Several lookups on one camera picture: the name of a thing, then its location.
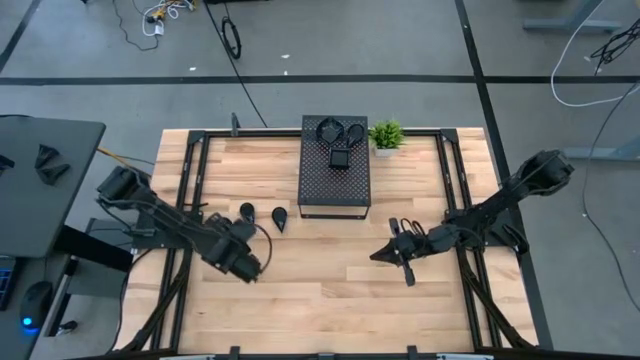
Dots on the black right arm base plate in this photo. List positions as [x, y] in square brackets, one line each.
[492, 239]

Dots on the black keyboard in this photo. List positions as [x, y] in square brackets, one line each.
[7, 280]

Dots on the black perforated metal rack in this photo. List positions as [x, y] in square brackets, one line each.
[325, 185]

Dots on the white light bar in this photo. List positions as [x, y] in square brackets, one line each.
[465, 357]
[187, 357]

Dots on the grey desk foot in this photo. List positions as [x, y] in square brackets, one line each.
[570, 24]
[600, 152]

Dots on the black leaf-shaped mini plate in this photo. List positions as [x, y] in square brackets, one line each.
[330, 131]

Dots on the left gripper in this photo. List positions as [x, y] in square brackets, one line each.
[225, 235]

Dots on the black square mini plate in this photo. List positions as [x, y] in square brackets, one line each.
[339, 158]

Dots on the grey side desk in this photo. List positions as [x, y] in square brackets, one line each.
[50, 220]

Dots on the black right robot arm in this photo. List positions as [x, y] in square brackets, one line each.
[500, 200]

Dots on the green plant in white pot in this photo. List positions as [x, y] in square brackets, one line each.
[387, 134]

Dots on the black computer mouse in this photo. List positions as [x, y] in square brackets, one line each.
[36, 300]

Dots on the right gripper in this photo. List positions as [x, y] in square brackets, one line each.
[425, 242]

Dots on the black teardrop mini plate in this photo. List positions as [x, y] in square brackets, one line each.
[247, 212]
[279, 218]
[356, 134]

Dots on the black desk support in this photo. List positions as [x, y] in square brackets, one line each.
[95, 248]

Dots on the grey desk base plate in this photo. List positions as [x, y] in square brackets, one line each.
[100, 285]

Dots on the black folded object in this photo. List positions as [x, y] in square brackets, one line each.
[45, 155]
[52, 173]

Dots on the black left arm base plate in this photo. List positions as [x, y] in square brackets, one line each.
[137, 242]

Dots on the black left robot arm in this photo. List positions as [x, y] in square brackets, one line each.
[120, 185]

